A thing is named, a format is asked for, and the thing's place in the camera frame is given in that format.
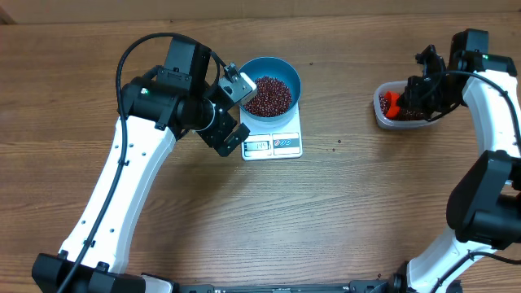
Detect red scoop with blue handle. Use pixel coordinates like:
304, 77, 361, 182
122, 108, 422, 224
384, 91, 401, 120

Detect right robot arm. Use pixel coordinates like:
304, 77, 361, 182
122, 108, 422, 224
349, 28, 520, 292

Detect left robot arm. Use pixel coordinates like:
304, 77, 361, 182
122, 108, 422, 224
32, 33, 256, 292

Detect white kitchen scale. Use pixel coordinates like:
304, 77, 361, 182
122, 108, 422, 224
240, 103, 304, 161

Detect red beans in bowl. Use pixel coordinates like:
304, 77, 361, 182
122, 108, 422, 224
243, 76, 292, 117

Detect blue bowl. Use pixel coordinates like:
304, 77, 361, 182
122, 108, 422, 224
239, 57, 302, 113

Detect red beans in container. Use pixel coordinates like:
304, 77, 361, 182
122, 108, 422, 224
379, 92, 424, 121

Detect clear plastic container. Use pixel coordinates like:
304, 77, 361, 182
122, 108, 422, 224
373, 81, 437, 130

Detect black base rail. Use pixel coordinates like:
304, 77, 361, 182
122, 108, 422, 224
142, 266, 464, 293

